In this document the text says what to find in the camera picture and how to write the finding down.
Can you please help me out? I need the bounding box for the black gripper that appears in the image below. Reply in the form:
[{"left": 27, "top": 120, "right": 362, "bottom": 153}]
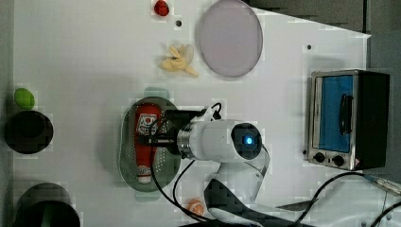
[{"left": 148, "top": 110, "right": 205, "bottom": 155}]

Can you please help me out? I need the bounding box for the red ketchup bottle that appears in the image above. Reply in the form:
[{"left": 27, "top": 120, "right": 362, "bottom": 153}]
[{"left": 133, "top": 103, "right": 161, "bottom": 184}]

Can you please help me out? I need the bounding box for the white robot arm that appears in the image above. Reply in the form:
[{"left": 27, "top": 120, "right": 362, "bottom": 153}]
[{"left": 146, "top": 108, "right": 314, "bottom": 227}]

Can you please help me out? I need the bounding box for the green oval strainer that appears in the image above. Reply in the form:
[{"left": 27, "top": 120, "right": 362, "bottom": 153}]
[{"left": 118, "top": 87, "right": 181, "bottom": 201}]

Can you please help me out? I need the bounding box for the peeled toy banana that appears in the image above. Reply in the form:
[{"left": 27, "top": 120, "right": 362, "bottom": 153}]
[{"left": 160, "top": 44, "right": 199, "bottom": 77}]

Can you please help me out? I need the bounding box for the orange slice toy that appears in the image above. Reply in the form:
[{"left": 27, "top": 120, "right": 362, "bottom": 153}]
[{"left": 186, "top": 198, "right": 205, "bottom": 216}]

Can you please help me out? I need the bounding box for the grey round plate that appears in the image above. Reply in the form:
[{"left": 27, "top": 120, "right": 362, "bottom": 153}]
[{"left": 199, "top": 0, "right": 263, "bottom": 78}]

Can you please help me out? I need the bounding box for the red toy strawberry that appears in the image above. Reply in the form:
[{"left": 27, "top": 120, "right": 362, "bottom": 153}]
[{"left": 153, "top": 0, "right": 169, "bottom": 17}]

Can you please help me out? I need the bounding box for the black round cup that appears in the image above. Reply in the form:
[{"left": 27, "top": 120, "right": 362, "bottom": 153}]
[{"left": 4, "top": 111, "right": 54, "bottom": 154}]

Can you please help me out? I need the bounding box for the black cylindrical container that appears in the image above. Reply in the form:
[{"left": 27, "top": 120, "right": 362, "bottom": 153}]
[{"left": 12, "top": 183, "right": 80, "bottom": 227}]

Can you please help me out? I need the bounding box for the green toy fruit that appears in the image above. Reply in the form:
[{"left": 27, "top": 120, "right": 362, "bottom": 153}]
[{"left": 14, "top": 88, "right": 35, "bottom": 110}]

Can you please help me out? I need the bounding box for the silver toaster oven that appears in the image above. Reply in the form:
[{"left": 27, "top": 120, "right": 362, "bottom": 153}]
[{"left": 307, "top": 70, "right": 390, "bottom": 171}]

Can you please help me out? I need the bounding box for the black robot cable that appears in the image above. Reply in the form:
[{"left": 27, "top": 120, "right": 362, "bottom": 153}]
[{"left": 149, "top": 101, "right": 223, "bottom": 225}]

